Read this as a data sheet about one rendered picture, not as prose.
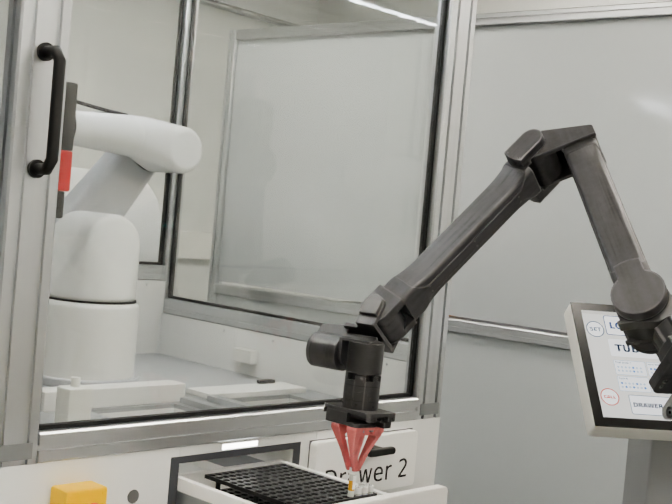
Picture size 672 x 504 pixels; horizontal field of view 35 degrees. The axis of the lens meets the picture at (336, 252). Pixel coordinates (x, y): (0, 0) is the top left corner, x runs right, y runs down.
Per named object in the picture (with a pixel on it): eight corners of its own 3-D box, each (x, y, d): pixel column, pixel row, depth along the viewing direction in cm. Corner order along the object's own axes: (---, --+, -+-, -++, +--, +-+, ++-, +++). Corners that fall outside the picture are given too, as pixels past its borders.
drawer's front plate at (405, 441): (413, 484, 217) (418, 430, 216) (311, 503, 196) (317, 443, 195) (407, 482, 218) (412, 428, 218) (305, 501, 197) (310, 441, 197)
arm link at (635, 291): (589, 102, 178) (604, 144, 184) (511, 134, 181) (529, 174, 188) (674, 302, 146) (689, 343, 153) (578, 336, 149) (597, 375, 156)
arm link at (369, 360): (372, 338, 167) (392, 338, 171) (336, 332, 171) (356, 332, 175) (367, 382, 167) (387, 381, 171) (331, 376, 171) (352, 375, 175)
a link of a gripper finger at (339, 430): (357, 478, 165) (363, 417, 165) (324, 467, 170) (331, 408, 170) (387, 475, 170) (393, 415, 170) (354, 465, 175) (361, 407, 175)
